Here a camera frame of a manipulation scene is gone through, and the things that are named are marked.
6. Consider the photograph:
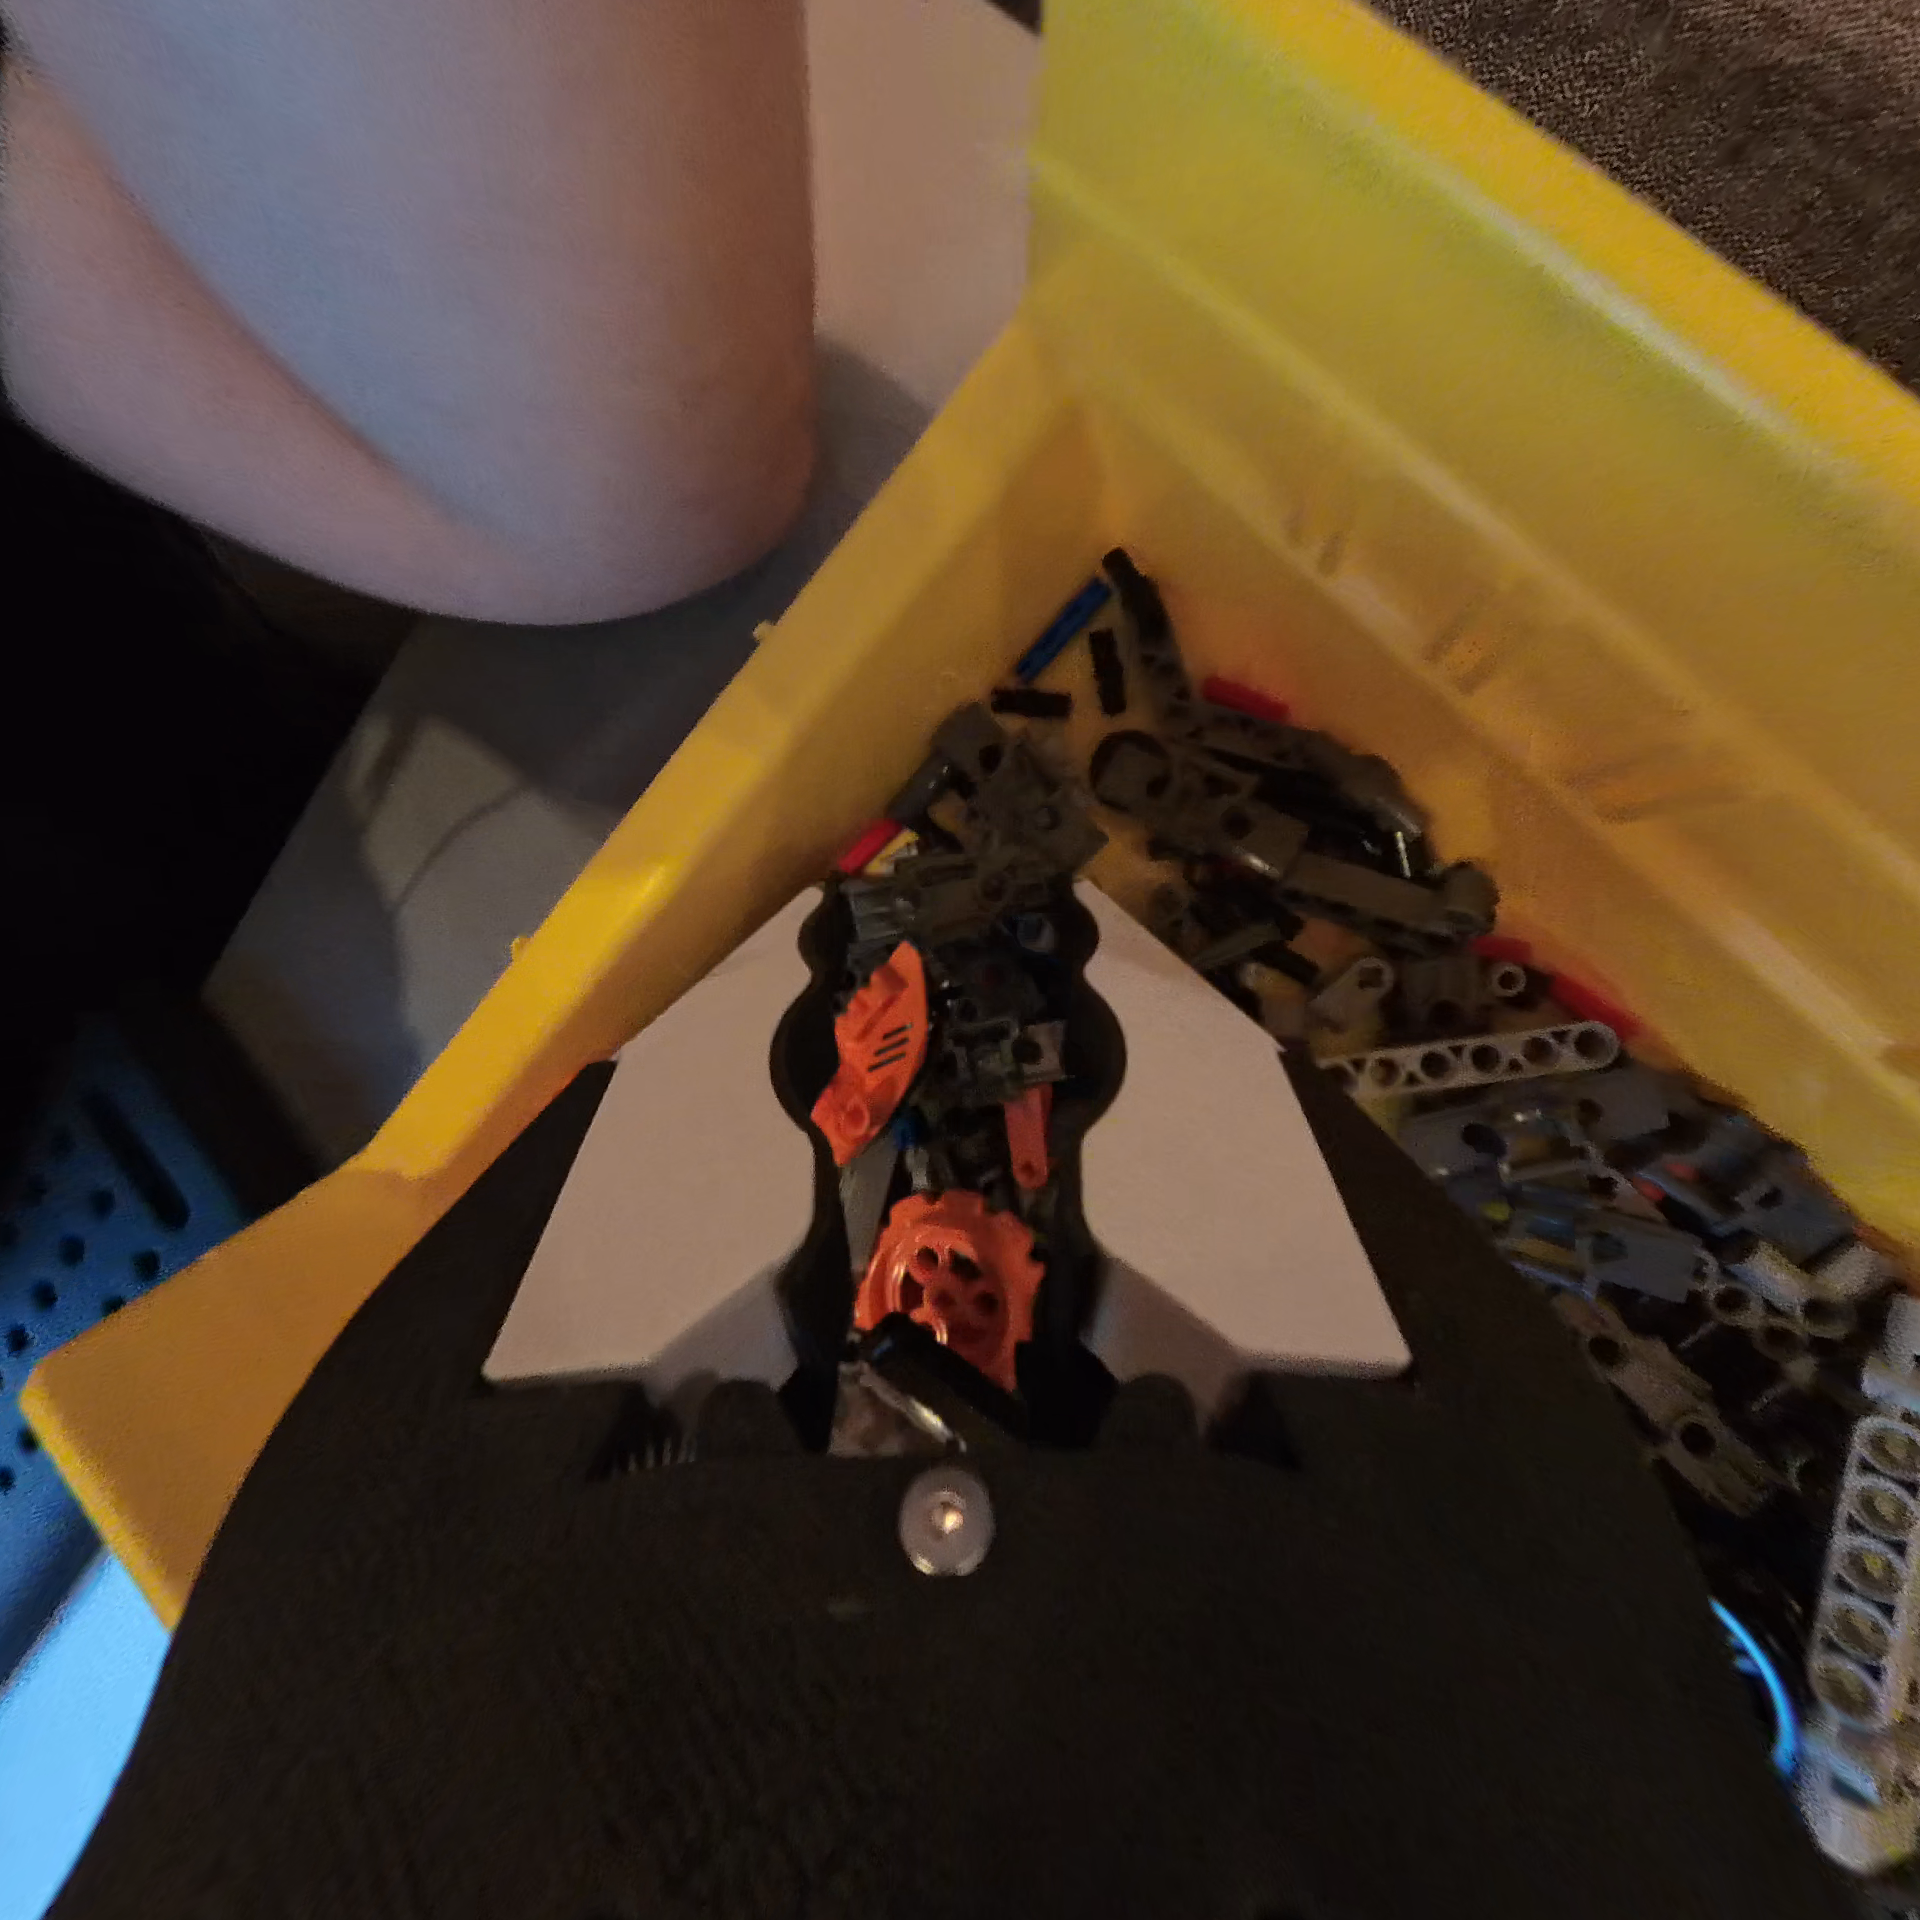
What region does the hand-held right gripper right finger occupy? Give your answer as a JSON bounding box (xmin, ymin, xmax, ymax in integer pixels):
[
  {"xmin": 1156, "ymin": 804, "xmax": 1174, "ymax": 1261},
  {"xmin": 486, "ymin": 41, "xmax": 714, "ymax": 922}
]
[{"xmin": 1051, "ymin": 897, "xmax": 1412, "ymax": 1404}]

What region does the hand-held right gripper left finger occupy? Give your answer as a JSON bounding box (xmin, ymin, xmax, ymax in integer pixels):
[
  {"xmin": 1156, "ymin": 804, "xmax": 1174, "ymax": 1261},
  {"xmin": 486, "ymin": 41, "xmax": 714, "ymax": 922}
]
[{"xmin": 486, "ymin": 888, "xmax": 836, "ymax": 1397}]

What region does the small orange gear wheel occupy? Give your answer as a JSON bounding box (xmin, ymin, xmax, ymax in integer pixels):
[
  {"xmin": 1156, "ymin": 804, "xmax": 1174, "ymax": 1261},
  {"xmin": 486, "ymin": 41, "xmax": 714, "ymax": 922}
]
[{"xmin": 856, "ymin": 1186, "xmax": 1051, "ymax": 1388}]

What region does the pile of building block parts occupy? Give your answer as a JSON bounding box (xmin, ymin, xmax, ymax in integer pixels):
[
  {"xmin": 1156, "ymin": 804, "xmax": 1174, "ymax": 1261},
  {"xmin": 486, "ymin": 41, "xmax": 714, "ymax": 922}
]
[{"xmin": 811, "ymin": 551, "xmax": 1920, "ymax": 1876}]

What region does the yellow plastic bin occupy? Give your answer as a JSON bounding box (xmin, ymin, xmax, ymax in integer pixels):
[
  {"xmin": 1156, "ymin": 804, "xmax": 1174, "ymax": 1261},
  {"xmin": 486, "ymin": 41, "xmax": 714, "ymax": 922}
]
[{"xmin": 17, "ymin": 0, "xmax": 1920, "ymax": 1637}]

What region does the person's left forearm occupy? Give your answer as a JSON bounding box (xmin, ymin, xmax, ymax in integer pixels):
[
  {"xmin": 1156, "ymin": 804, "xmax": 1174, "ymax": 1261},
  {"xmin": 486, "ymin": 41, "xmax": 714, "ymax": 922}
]
[{"xmin": 0, "ymin": 0, "xmax": 819, "ymax": 626}]

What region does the grey desk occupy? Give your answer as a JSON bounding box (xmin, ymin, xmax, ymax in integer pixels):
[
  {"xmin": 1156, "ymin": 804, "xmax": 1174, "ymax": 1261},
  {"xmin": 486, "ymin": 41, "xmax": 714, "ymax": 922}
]
[{"xmin": 210, "ymin": 0, "xmax": 1051, "ymax": 1203}]

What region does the orange angular panel piece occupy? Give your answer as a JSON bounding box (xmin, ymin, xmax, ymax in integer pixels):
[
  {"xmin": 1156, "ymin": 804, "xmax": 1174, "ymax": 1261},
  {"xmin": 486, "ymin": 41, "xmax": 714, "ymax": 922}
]
[{"xmin": 811, "ymin": 940, "xmax": 938, "ymax": 1152}]

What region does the black perforated chair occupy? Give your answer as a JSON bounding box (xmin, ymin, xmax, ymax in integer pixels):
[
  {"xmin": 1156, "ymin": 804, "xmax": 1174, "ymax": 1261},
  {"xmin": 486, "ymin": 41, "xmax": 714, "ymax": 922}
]
[{"xmin": 0, "ymin": 1023, "xmax": 242, "ymax": 1682}]

